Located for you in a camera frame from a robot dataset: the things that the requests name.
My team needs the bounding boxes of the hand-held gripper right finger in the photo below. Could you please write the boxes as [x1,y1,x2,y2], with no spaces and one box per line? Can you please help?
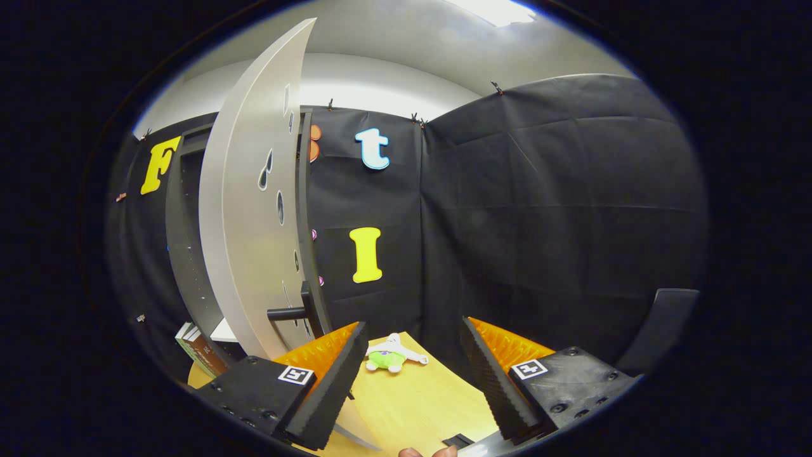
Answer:
[460,316,638,445]

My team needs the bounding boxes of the black chair backrest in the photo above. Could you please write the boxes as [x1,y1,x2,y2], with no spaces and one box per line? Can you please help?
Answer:
[615,288,700,378]

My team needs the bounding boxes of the green book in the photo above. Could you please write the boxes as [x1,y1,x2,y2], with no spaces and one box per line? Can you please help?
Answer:
[176,322,210,379]

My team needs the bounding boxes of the black door handle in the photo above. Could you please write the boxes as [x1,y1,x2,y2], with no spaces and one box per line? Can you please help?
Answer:
[267,281,316,321]

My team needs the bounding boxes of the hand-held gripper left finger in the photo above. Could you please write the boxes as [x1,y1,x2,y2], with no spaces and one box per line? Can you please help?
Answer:
[193,321,369,451]

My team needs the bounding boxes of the small green-bodied plush toy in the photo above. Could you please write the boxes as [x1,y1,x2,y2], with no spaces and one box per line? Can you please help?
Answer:
[365,333,429,374]

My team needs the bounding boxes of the beige cabinet door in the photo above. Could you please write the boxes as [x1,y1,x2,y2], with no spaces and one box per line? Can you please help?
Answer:
[198,18,381,451]

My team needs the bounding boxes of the black backdrop cloth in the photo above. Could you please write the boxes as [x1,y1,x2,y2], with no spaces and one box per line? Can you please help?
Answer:
[105,73,708,381]

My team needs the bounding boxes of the long ceiling light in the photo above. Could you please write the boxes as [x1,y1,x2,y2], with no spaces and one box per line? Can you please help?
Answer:
[444,0,537,27]

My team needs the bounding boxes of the dark grey cabinet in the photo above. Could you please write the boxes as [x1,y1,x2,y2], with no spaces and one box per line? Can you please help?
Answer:
[165,108,334,381]

